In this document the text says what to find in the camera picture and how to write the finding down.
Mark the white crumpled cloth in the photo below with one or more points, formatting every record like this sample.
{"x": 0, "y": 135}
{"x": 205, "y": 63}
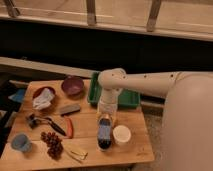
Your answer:
{"x": 43, "y": 100}

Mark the blue plastic cup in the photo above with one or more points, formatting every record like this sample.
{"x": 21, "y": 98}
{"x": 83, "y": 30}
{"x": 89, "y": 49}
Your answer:
{"x": 21, "y": 143}

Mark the black handled brush tool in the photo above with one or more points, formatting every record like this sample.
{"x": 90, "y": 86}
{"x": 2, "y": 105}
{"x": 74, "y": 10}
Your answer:
{"x": 33, "y": 121}

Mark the green plastic tray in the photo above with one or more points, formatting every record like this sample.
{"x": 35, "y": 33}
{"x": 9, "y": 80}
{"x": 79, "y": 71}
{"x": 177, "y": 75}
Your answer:
{"x": 127, "y": 99}

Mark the purple bowl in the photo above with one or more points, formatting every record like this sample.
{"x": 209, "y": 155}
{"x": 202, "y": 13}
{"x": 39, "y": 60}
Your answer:
{"x": 72, "y": 85}

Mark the white cup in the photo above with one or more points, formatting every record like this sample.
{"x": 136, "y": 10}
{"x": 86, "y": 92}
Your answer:
{"x": 121, "y": 134}

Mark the metal cup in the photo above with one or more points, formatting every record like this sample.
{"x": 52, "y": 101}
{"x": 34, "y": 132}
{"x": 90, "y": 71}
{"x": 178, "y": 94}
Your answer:
{"x": 104, "y": 144}

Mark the yellow banana peel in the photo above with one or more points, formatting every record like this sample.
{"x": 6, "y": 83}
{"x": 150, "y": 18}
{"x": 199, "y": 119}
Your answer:
{"x": 79, "y": 157}

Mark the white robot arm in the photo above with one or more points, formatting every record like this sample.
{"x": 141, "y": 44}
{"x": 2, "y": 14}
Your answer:
{"x": 187, "y": 124}

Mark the blue sponge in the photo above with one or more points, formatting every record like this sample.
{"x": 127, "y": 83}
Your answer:
{"x": 105, "y": 129}

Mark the bunch of red grapes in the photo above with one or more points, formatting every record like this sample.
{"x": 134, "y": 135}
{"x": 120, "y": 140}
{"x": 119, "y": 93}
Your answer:
{"x": 54, "y": 144}

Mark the grey eraser block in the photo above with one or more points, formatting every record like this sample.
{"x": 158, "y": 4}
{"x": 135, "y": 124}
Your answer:
{"x": 69, "y": 109}

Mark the blue cloth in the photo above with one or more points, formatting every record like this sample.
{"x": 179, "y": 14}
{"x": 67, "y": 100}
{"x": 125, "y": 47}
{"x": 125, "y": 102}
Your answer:
{"x": 18, "y": 96}

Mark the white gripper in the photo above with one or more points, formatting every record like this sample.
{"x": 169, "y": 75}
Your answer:
{"x": 107, "y": 108}

